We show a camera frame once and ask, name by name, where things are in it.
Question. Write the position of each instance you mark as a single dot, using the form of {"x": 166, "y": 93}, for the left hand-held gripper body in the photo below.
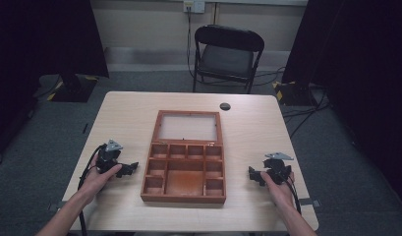
{"x": 107, "y": 157}

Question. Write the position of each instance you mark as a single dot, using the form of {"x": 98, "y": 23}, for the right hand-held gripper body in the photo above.
{"x": 277, "y": 167}

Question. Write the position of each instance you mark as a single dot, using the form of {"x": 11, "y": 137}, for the person's right hand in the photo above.
{"x": 279, "y": 193}

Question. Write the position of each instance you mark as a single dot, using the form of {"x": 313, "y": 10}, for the person's left hand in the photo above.
{"x": 97, "y": 181}

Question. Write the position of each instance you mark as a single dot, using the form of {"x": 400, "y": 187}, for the small black floor strip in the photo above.
{"x": 85, "y": 128}

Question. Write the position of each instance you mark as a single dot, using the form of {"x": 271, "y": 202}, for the wooden compartment box with glass lid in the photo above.
{"x": 185, "y": 170}

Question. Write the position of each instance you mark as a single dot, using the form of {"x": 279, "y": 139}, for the black stand base with yellow stripes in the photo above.
{"x": 74, "y": 88}
{"x": 292, "y": 93}

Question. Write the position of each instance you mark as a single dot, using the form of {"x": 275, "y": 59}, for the black folding chair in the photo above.
{"x": 226, "y": 59}

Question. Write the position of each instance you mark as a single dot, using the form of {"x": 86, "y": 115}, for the dark curtain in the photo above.
{"x": 362, "y": 65}
{"x": 41, "y": 42}

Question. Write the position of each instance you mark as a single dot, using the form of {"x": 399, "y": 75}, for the grey table bracket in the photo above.
{"x": 311, "y": 202}
{"x": 54, "y": 205}

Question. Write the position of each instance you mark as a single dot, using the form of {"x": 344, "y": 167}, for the white wall socket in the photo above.
{"x": 194, "y": 6}

